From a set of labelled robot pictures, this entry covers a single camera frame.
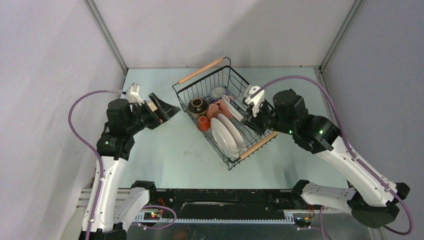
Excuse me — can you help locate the right controller board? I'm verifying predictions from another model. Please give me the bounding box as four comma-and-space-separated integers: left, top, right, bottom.
293, 216, 315, 229

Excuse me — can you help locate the right wooden rack handle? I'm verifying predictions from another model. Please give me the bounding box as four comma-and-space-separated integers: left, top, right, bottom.
240, 131, 279, 160

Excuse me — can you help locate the dark brown glazed bowl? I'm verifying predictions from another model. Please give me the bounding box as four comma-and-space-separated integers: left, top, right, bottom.
187, 97, 209, 119

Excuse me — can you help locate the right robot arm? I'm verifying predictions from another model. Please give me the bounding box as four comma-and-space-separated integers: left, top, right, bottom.
243, 86, 410, 229

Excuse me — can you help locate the green rim Hao Wei plate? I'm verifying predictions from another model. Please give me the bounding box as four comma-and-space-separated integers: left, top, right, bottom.
221, 94, 246, 122

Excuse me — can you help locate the wooden rack handle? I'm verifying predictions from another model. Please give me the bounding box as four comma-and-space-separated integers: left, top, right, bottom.
240, 131, 279, 160
177, 58, 224, 85

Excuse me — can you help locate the orange cup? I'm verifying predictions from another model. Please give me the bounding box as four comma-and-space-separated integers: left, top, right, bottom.
197, 116, 211, 132

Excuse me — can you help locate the green red rim plate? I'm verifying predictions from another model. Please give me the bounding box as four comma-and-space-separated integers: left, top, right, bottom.
217, 113, 248, 152

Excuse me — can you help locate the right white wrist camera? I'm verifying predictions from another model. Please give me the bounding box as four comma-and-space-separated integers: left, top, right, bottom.
243, 85, 265, 118

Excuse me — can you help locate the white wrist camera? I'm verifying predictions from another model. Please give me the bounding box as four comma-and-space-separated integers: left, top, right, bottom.
243, 85, 265, 118
124, 83, 144, 106

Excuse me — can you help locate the large pink cup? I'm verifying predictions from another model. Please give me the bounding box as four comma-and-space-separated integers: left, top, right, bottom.
215, 99, 234, 120

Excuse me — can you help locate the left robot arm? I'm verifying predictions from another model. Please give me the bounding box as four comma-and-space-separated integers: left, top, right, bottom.
79, 91, 181, 240

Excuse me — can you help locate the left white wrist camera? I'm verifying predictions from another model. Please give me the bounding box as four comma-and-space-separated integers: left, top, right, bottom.
124, 83, 144, 106

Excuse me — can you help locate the left wooden rack handle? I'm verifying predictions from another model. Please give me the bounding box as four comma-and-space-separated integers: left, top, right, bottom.
177, 58, 224, 85

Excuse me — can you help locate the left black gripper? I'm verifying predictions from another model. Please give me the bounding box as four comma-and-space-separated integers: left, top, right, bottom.
126, 93, 180, 135

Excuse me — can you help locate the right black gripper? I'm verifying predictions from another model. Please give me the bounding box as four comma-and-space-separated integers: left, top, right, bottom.
241, 98, 295, 136

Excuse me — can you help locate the Just To Eat plate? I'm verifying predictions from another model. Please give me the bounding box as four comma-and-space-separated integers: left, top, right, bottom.
210, 117, 239, 158

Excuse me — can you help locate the left controller board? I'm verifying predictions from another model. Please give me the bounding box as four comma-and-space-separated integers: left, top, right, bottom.
143, 211, 162, 221

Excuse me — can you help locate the controller board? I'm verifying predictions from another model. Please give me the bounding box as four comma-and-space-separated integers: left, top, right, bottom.
293, 216, 315, 229
143, 211, 162, 221

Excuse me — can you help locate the small pink cup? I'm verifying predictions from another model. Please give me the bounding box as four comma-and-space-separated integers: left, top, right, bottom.
206, 103, 220, 120

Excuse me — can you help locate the blue white patterned cup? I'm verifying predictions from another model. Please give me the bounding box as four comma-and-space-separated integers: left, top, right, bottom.
208, 86, 230, 104

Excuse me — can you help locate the black wire dish rack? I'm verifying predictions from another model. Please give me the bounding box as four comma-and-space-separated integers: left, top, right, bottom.
172, 56, 277, 170

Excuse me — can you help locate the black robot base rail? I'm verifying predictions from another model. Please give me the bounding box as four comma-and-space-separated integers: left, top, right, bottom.
149, 188, 310, 221

